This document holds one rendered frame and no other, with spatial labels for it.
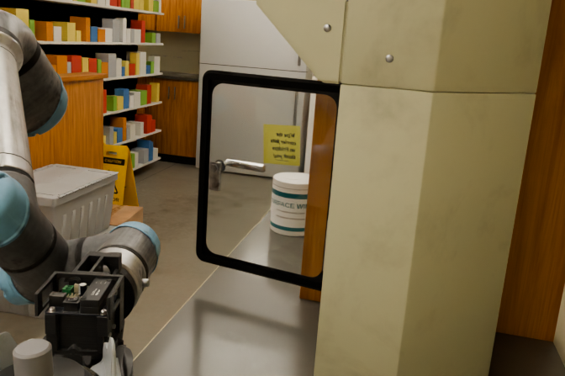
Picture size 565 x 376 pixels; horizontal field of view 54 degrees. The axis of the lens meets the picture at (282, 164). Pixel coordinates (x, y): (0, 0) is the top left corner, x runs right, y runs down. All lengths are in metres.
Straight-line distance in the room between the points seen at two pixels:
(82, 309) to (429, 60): 0.46
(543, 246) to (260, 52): 4.86
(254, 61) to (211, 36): 0.52
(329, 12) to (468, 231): 0.34
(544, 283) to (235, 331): 0.57
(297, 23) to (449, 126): 0.22
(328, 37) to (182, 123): 5.60
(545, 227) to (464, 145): 0.42
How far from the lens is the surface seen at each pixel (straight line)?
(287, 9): 0.70
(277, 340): 1.03
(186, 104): 6.21
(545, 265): 1.15
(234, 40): 5.85
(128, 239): 0.74
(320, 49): 0.69
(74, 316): 0.58
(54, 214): 2.86
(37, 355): 0.49
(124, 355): 0.59
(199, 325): 1.07
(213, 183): 1.12
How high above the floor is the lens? 1.46
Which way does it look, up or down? 13 degrees down
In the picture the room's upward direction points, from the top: 4 degrees clockwise
